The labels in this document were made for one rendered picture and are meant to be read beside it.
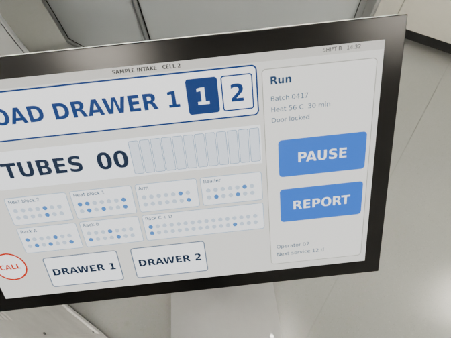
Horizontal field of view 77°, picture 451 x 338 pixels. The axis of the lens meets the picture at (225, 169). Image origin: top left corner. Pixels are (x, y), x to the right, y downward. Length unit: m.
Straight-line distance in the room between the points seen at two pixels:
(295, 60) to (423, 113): 1.81
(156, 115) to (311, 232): 0.23
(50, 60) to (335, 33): 0.28
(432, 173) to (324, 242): 1.49
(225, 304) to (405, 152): 1.25
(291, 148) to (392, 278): 1.26
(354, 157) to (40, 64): 0.34
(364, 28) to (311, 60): 0.06
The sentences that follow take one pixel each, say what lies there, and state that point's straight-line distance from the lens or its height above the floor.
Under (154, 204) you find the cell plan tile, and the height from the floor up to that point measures 1.07.
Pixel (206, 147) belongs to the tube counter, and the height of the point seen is 1.11.
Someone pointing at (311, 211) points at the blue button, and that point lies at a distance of 0.37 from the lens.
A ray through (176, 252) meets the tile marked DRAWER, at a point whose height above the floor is 1.01.
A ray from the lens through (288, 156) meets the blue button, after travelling 0.33.
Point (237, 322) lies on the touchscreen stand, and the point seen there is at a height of 0.04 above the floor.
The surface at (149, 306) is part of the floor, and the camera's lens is 1.43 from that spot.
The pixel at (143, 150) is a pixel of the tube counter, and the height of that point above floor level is 1.12.
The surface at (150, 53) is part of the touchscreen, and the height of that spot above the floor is 1.19.
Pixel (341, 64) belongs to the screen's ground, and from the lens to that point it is 0.33.
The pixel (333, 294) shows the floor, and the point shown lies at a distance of 1.44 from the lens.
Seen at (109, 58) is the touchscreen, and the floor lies 1.19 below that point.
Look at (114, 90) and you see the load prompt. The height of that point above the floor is 1.17.
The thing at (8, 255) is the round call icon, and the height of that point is 1.03.
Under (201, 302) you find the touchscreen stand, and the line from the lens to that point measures 1.35.
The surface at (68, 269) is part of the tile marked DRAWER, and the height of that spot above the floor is 1.01.
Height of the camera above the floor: 1.37
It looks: 61 degrees down
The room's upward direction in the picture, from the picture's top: 6 degrees counter-clockwise
